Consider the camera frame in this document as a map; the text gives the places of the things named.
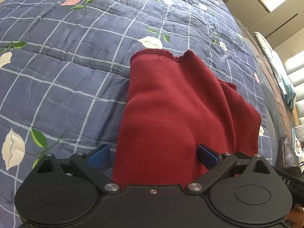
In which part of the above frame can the blue plaid floral quilt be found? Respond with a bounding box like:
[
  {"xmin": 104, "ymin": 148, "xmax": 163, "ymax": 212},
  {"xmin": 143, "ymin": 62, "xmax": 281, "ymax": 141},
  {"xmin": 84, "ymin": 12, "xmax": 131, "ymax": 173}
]
[{"xmin": 1, "ymin": 0, "xmax": 277, "ymax": 227}]

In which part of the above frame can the beige window desk cabinet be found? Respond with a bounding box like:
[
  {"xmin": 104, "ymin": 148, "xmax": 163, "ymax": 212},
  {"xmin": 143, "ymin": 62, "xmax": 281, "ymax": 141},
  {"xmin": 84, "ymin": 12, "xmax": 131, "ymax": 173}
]
[{"xmin": 224, "ymin": 0, "xmax": 303, "ymax": 48}]

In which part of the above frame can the light floral pillow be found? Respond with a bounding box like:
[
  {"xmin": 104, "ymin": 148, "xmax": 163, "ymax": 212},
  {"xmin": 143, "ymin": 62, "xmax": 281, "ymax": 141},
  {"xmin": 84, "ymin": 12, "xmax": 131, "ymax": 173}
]
[{"xmin": 254, "ymin": 31, "xmax": 296, "ymax": 110}]

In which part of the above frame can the person left hand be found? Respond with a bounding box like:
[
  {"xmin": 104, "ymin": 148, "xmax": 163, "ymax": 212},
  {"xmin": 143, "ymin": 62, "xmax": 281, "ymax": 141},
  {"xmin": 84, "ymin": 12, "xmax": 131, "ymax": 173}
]
[{"xmin": 285, "ymin": 205, "xmax": 304, "ymax": 228}]

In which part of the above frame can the red long sleeve shirt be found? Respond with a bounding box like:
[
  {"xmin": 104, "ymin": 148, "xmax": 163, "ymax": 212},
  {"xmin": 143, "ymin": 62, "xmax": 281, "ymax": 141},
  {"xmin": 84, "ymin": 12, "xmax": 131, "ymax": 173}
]
[{"xmin": 112, "ymin": 49, "xmax": 261, "ymax": 186}]

